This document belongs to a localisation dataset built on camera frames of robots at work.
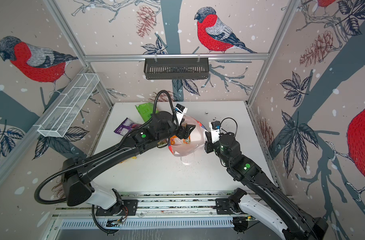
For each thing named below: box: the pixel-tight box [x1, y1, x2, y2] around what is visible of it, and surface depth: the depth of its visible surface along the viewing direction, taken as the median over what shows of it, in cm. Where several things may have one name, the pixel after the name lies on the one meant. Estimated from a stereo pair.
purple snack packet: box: [114, 117, 142, 136], surface depth 105 cm
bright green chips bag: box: [135, 102, 160, 123], surface depth 110 cm
